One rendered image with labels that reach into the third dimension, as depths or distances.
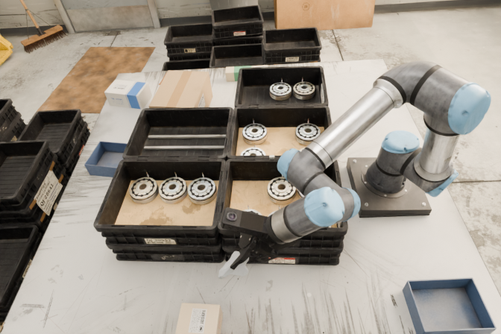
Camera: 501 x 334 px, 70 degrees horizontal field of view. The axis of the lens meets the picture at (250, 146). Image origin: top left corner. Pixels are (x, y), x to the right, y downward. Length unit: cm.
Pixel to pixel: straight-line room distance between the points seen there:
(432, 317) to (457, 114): 66
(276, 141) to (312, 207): 80
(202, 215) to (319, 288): 46
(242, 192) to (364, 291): 52
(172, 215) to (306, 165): 61
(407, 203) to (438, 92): 62
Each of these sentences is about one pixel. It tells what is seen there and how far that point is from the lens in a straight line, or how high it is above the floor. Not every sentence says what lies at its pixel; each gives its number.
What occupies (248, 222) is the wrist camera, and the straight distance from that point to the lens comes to 83.
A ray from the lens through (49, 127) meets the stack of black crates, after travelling 272.
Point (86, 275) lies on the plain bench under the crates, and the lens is 147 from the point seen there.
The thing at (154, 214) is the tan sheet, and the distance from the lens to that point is 134.
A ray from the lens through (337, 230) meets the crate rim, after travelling 114.
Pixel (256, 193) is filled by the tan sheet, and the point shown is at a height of 83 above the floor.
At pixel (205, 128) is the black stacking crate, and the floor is 83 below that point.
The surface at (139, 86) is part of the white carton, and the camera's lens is 203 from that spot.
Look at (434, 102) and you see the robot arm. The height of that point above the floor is 132.
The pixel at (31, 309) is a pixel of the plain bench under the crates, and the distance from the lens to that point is 150.
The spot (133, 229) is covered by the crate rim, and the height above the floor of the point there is 93.
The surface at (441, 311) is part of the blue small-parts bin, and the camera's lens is 135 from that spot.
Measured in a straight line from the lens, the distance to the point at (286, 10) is 403.
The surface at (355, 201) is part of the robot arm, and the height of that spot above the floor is 120.
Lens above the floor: 188
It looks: 45 degrees down
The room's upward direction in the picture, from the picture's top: 5 degrees counter-clockwise
